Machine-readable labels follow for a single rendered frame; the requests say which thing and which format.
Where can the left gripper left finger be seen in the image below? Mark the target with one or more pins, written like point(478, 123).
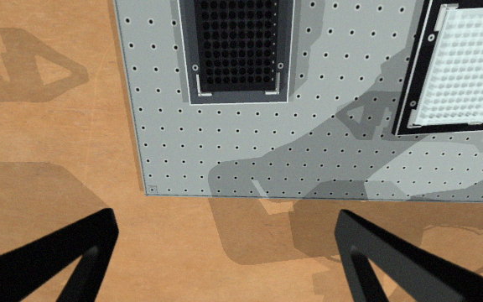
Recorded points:
point(26, 268)

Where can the grey flat base plate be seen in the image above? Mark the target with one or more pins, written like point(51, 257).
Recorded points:
point(331, 141)

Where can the black well plate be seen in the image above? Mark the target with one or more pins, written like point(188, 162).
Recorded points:
point(237, 44)

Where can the clear well plate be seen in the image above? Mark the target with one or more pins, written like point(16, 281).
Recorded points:
point(453, 87)

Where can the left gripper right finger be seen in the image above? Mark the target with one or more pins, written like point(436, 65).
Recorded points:
point(423, 275)

